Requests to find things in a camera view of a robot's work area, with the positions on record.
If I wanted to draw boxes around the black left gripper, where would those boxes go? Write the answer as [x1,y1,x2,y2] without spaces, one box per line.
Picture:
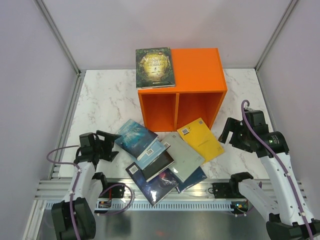
[93,131,121,162]

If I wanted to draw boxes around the teal ocean cover book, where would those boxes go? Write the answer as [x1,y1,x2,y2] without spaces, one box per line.
[115,119,159,161]

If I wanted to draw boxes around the light blue book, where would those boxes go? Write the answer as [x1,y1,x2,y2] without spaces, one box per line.
[136,140,166,170]

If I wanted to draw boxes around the black cover book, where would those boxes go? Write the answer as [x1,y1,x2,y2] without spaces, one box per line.
[142,150,175,182]

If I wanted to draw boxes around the Alice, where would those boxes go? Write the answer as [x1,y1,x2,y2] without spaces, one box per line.
[135,47,176,89]

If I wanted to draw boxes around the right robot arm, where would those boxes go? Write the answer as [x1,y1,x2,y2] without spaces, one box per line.
[218,109,320,240]

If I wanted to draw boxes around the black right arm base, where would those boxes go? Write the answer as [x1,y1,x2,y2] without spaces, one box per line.
[207,182,234,199]

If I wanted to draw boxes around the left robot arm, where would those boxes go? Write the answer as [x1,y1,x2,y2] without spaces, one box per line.
[51,130,120,240]

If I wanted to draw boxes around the yellow book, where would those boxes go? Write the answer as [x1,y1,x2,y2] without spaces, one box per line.
[177,117,225,164]

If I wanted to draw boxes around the grey-green book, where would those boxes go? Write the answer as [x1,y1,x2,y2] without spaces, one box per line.
[160,132,205,183]

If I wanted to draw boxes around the dark blue book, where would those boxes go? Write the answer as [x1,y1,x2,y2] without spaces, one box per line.
[176,166,207,194]

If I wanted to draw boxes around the orange wooden shelf box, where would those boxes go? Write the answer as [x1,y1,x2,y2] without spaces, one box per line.
[137,48,228,132]

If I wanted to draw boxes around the dark galaxy cover book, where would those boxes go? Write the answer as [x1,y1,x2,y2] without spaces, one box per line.
[125,163,178,207]

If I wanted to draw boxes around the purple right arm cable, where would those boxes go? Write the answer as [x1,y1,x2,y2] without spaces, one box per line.
[240,99,316,240]

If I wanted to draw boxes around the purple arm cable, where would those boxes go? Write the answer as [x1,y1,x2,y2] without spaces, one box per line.
[240,99,316,240]
[46,144,83,240]

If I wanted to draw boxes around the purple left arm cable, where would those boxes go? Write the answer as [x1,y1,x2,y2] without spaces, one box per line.
[46,144,83,240]

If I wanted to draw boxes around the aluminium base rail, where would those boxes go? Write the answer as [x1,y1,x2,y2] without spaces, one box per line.
[22,177,308,240]

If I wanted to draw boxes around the white slotted cable duct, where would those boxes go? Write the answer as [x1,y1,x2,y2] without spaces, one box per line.
[44,198,236,211]

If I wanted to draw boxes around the right aluminium frame post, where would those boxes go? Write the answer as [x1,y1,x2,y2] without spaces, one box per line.
[254,0,300,73]

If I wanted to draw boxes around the aluminium frame post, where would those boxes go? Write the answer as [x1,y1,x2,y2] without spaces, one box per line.
[254,0,300,73]
[34,0,81,76]

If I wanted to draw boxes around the left aluminium frame post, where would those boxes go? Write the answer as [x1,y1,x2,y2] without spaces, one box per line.
[34,0,81,76]

